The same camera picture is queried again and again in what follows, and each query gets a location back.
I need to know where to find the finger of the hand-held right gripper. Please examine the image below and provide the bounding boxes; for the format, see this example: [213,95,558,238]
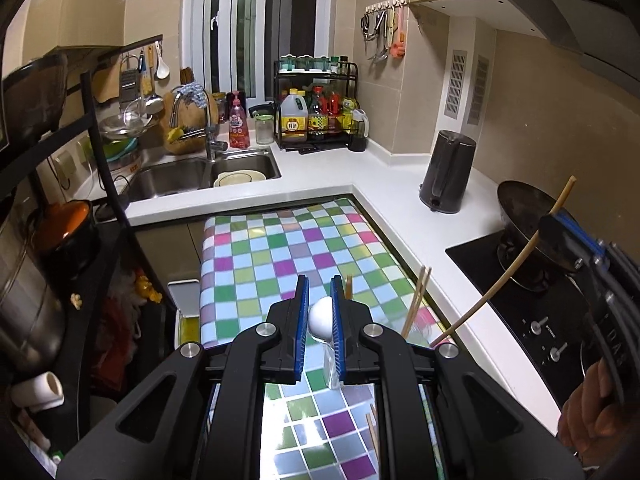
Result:
[539,215,588,273]
[557,211,608,261]

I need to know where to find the black pot orange lid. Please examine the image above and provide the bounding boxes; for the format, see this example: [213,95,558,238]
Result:
[30,200,98,271]

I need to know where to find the white wall vent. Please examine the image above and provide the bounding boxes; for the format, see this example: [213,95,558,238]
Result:
[443,50,468,118]
[467,55,490,126]

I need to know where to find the row of spice jars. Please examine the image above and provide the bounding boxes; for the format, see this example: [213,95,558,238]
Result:
[279,54,351,73]

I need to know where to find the steel strainer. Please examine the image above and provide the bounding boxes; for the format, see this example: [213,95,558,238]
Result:
[100,110,153,141]

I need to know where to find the yellow toy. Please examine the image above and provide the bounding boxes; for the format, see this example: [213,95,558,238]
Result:
[134,272,163,303]

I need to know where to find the white trash bin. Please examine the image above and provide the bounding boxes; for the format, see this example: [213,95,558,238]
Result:
[167,277,203,348]

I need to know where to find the steel grater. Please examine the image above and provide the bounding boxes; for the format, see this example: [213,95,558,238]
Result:
[119,55,141,106]

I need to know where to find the window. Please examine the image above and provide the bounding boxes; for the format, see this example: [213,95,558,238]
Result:
[182,0,333,98]

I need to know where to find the red dish soap bottle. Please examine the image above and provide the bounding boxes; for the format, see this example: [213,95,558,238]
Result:
[228,91,251,150]

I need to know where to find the green plastic basin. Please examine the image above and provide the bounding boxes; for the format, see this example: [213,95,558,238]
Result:
[102,137,138,161]

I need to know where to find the yellow label oil bottle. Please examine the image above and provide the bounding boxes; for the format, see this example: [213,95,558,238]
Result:
[275,89,308,141]

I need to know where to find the steel faucet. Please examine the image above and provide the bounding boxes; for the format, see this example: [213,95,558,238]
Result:
[170,87,228,162]

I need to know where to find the dark bowl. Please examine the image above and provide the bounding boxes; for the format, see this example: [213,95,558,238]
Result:
[2,52,68,143]

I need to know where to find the white ladle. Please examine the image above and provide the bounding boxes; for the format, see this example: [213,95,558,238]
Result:
[154,42,171,80]

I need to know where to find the person's right hand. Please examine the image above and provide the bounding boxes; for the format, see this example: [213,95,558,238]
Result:
[556,360,640,466]

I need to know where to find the range hood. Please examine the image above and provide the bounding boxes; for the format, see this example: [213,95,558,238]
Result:
[465,0,640,81]

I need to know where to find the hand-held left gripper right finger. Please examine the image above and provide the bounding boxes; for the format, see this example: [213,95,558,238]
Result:
[330,274,586,480]

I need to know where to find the black wok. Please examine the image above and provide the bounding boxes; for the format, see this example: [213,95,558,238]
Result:
[496,180,576,271]

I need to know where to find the white roll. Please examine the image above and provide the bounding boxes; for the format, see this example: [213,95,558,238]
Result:
[11,371,65,413]

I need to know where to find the clear plastic utensil holder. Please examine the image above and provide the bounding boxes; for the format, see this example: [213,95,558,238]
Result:
[212,305,451,480]

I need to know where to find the black gas stove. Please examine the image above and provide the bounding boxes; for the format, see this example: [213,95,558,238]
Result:
[445,230,606,411]

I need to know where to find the group of sauce bottles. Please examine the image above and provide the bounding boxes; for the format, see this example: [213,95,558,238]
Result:
[307,86,358,136]

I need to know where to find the dark oil dispenser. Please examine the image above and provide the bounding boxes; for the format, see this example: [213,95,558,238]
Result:
[348,109,370,152]

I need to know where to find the black shelf rack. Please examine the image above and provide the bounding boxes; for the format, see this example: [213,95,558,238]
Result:
[0,35,166,461]

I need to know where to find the black electric kettle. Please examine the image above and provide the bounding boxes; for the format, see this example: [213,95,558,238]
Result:
[419,130,477,214]

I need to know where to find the steel sink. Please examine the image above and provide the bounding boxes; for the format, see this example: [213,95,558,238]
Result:
[117,147,282,203]

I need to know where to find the white plate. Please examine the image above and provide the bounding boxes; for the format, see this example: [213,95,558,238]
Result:
[213,170,266,188]

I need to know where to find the hanging kitchen tools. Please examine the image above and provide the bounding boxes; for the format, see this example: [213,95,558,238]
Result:
[361,2,407,63]

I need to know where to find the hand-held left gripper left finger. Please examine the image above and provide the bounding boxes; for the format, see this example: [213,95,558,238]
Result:
[55,274,311,480]

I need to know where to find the red plastic bag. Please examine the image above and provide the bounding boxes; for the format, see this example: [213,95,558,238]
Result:
[100,280,141,376]

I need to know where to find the black spice rack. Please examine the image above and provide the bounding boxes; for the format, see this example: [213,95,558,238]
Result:
[273,60,360,151]

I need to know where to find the large steel pot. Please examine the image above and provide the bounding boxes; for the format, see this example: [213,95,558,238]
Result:
[0,210,66,361]

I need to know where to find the patterned cloth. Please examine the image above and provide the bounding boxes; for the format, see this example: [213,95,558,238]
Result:
[180,82,208,108]

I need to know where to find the white spoon striped handle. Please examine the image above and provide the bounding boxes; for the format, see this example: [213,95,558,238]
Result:
[307,296,345,391]

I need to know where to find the wooden cutting board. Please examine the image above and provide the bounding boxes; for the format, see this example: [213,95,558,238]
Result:
[164,85,221,155]

